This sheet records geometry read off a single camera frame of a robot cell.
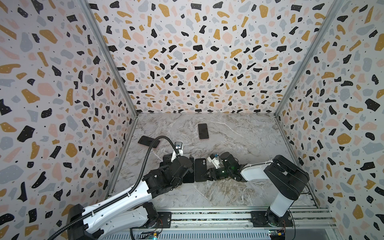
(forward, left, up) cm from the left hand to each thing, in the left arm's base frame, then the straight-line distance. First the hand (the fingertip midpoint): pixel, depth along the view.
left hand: (183, 154), depth 74 cm
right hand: (-4, -9, -17) cm, 20 cm away
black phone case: (+1, -9, -21) cm, 22 cm away
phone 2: (-3, -2, -22) cm, 22 cm away
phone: (+31, -11, -25) cm, 41 cm away
